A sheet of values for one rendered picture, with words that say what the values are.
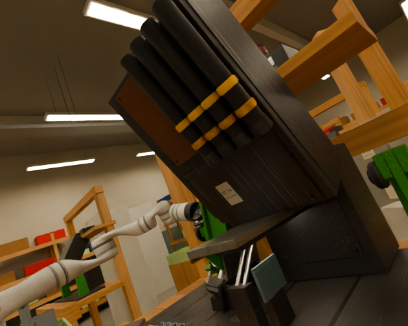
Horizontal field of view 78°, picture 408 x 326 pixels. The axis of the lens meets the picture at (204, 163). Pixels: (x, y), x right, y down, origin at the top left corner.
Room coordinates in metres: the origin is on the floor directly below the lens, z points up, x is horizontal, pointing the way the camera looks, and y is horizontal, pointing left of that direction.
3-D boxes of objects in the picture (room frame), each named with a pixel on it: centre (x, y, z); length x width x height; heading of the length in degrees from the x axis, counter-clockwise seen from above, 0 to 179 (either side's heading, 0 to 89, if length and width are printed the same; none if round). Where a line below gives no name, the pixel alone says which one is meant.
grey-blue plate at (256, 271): (0.65, -0.04, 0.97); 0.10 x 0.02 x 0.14; 136
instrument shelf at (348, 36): (1.01, -0.27, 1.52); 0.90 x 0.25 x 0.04; 46
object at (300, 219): (0.85, -0.26, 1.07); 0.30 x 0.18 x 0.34; 46
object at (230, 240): (0.70, -0.08, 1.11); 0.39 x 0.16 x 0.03; 136
